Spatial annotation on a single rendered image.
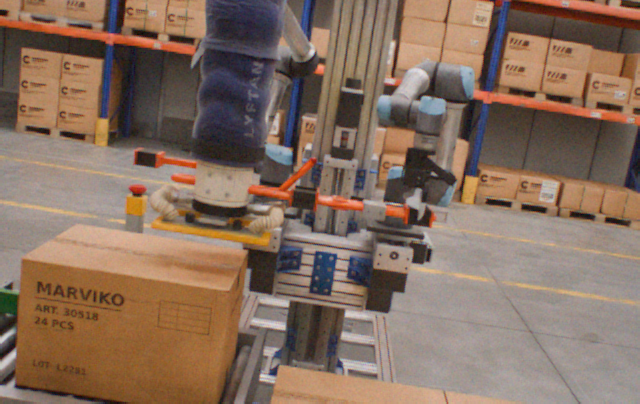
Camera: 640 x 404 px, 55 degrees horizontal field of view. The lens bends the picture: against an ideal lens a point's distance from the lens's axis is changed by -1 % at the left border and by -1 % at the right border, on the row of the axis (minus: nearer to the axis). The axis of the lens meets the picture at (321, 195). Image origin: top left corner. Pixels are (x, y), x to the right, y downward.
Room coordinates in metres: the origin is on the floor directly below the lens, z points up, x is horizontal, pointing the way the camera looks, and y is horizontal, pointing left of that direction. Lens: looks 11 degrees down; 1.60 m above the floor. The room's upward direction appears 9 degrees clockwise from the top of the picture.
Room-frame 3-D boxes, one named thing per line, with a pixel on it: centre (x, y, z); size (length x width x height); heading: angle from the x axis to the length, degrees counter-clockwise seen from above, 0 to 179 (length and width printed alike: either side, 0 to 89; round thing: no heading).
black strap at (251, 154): (1.87, 0.30, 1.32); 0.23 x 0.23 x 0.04
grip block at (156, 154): (2.12, 0.61, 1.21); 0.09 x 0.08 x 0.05; 1
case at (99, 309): (1.87, 0.52, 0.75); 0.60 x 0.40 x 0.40; 90
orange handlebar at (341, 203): (1.99, 0.11, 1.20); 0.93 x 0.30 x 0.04; 91
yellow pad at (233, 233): (1.77, 0.30, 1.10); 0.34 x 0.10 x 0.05; 91
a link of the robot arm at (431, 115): (1.88, -0.28, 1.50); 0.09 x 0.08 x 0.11; 164
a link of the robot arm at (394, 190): (2.42, -0.31, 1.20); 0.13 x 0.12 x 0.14; 74
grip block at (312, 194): (1.87, 0.05, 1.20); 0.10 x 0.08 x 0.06; 1
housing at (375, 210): (1.87, -0.16, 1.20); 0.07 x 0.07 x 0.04; 1
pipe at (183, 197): (1.86, 0.30, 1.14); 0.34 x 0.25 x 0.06; 91
